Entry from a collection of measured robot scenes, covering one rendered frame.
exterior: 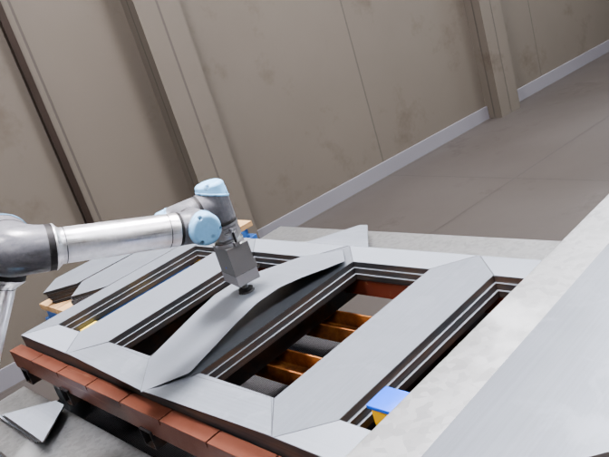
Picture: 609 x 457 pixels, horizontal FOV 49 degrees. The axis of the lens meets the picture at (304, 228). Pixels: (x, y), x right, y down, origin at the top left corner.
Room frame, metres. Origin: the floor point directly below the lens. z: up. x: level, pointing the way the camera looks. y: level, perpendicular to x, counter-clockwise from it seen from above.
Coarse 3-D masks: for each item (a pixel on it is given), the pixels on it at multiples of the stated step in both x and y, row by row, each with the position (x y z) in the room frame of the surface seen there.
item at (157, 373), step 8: (152, 360) 1.50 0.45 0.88; (152, 368) 1.46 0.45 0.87; (160, 368) 1.44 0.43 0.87; (168, 368) 1.43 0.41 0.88; (176, 368) 1.41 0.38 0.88; (144, 376) 1.44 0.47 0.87; (152, 376) 1.43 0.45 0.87; (160, 376) 1.41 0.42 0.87; (168, 376) 1.40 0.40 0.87; (176, 376) 1.38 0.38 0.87
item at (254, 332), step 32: (192, 256) 2.32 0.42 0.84; (256, 256) 2.08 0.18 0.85; (288, 256) 1.95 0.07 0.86; (128, 288) 2.15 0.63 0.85; (288, 288) 1.70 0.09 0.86; (320, 288) 1.66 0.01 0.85; (480, 288) 1.37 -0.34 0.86; (512, 288) 1.36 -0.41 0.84; (160, 320) 1.83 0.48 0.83; (256, 320) 1.57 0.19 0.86; (288, 320) 1.56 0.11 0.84; (448, 320) 1.28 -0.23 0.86; (224, 352) 1.45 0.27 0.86; (256, 352) 1.48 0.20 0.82; (416, 352) 1.20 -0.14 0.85; (128, 384) 1.48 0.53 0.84; (160, 384) 1.39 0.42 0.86; (384, 384) 1.13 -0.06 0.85; (192, 416) 1.28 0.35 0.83; (352, 416) 1.07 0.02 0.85; (288, 448) 1.03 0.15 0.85
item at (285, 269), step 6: (264, 270) 1.77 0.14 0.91; (270, 270) 1.75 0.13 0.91; (276, 270) 1.74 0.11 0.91; (282, 270) 1.73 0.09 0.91; (288, 270) 1.72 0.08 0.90; (294, 270) 1.71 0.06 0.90; (300, 270) 1.70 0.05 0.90; (306, 270) 1.69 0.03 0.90; (312, 270) 1.68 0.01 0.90; (318, 270) 1.67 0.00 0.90; (300, 276) 1.64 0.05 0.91
